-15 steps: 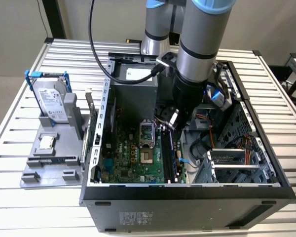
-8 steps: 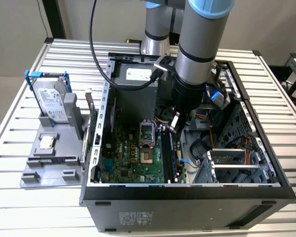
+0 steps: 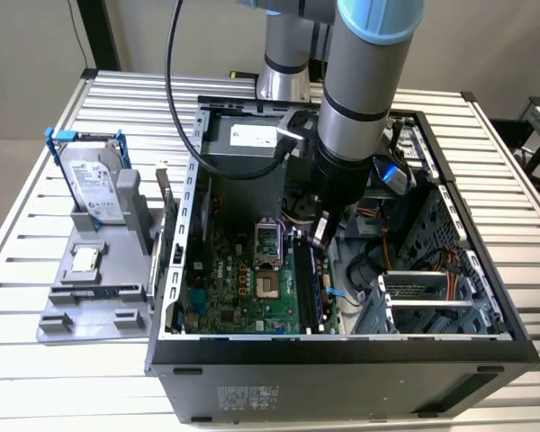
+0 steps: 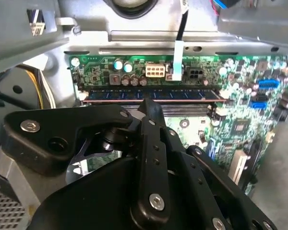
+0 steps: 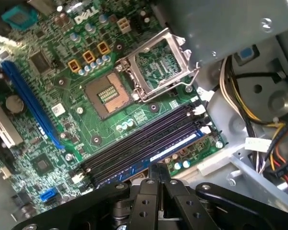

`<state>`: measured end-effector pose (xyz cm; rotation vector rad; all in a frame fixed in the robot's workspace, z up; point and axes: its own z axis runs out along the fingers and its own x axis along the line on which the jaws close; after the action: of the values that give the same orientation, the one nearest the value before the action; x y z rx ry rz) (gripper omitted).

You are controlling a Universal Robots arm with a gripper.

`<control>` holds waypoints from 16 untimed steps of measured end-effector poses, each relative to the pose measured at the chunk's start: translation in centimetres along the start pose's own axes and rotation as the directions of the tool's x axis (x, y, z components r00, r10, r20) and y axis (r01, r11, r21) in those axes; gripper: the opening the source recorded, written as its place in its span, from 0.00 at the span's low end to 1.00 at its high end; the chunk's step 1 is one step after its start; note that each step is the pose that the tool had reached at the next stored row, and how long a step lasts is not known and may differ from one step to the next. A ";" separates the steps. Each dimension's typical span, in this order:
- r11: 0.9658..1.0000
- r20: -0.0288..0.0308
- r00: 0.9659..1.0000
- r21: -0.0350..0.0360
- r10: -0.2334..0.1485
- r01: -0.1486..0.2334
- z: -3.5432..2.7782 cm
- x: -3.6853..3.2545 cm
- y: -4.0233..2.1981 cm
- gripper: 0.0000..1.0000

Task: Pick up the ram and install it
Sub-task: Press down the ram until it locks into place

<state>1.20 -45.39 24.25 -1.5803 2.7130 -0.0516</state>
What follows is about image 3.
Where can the black PC case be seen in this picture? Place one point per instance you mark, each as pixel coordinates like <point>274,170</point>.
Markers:
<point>297,387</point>

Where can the yellow black plug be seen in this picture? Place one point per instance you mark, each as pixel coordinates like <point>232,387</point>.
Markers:
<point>234,74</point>

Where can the RAM stick with black chips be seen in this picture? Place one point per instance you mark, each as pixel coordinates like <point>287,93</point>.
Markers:
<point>317,288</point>
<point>99,292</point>

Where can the black upright post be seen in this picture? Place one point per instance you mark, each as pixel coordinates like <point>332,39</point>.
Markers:
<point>100,36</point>

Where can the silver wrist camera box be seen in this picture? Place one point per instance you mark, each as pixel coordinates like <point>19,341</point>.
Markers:
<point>398,182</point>

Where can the graphics card with metal bracket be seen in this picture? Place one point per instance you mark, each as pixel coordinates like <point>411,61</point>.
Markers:
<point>156,270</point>

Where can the CPU socket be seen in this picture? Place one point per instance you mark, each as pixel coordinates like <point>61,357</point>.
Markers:
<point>268,285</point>

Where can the silver CPU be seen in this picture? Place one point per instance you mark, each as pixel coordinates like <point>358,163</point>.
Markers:
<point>85,260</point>

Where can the grey metal drive cage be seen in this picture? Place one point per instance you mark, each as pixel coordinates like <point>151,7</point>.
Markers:
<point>414,148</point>

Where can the silver disk bay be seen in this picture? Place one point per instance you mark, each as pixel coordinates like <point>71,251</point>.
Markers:
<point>425,303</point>

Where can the green motherboard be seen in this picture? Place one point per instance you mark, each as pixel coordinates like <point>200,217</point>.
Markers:
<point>274,315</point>

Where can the grey parts rack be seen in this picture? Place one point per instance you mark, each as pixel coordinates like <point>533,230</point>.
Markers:
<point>121,265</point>

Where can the grey round plastic holder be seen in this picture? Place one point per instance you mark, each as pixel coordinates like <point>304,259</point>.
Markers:
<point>302,208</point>

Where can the hard disk in blue carrier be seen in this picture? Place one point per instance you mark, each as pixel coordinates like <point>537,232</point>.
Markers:
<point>90,180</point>

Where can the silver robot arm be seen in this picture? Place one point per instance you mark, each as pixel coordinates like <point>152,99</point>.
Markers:
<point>364,81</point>

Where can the grey power supply unit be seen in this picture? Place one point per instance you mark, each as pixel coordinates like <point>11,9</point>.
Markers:
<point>247,202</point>

